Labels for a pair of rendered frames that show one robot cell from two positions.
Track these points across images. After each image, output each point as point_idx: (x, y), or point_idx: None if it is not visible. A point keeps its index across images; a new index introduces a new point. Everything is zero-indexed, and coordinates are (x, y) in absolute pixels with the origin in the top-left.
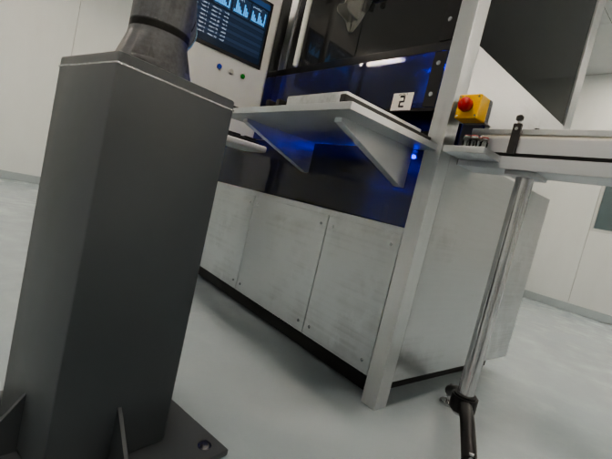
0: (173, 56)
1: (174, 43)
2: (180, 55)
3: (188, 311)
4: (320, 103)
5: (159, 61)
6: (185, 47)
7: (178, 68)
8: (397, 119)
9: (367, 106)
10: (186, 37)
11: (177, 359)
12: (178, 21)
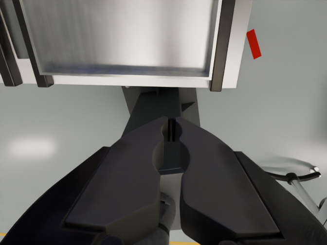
0: (172, 217)
1: (169, 226)
2: (169, 217)
3: (180, 107)
4: (165, 86)
5: (174, 217)
6: (163, 221)
7: (173, 209)
8: None
9: (229, 34)
10: (164, 228)
11: (179, 99)
12: (168, 241)
